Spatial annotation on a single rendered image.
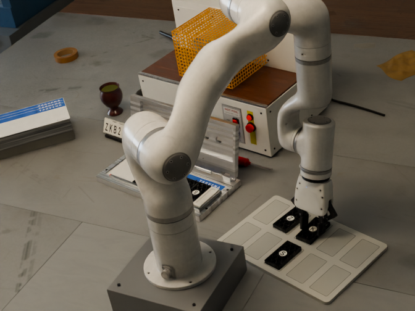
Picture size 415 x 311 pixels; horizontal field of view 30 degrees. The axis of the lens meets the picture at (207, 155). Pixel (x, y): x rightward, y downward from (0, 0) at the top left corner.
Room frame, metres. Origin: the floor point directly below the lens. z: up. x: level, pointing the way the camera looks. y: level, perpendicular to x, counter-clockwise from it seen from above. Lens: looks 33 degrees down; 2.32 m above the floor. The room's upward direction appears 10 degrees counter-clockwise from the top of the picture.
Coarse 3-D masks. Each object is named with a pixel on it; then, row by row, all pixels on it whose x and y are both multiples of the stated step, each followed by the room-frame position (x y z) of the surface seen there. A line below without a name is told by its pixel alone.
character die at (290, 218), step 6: (294, 210) 1.76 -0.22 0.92; (282, 216) 1.74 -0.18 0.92; (288, 216) 1.74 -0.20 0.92; (294, 216) 1.73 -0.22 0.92; (276, 222) 1.72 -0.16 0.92; (282, 222) 1.72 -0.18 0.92; (288, 222) 1.71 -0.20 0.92; (294, 222) 1.71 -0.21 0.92; (276, 228) 1.71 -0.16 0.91; (282, 228) 1.69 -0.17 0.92; (288, 228) 1.69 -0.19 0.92
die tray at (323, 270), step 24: (264, 216) 1.77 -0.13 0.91; (312, 216) 1.73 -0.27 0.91; (240, 240) 1.68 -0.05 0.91; (264, 240) 1.67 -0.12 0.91; (288, 240) 1.65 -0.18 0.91; (336, 240) 1.61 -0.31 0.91; (360, 240) 1.60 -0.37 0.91; (264, 264) 1.57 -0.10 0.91; (288, 264) 1.55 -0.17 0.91; (312, 264) 1.54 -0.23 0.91; (336, 264) 1.52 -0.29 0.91; (360, 264) 1.50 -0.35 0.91; (312, 288) 1.45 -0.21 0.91; (336, 288) 1.43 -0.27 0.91
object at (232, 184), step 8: (120, 160) 2.18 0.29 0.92; (112, 168) 2.14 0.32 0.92; (96, 176) 2.11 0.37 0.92; (104, 176) 2.10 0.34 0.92; (200, 176) 2.01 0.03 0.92; (208, 176) 2.00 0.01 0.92; (216, 176) 2.00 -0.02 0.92; (224, 176) 1.97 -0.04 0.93; (104, 184) 2.09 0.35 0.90; (112, 184) 2.06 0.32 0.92; (120, 184) 2.04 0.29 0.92; (224, 184) 1.95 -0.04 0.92; (232, 184) 1.94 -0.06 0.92; (240, 184) 1.96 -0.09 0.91; (128, 192) 2.01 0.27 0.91; (136, 192) 1.98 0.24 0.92; (224, 192) 1.91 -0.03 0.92; (232, 192) 1.92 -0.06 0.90; (216, 200) 1.87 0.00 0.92; (208, 208) 1.84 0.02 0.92; (200, 216) 1.81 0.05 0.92
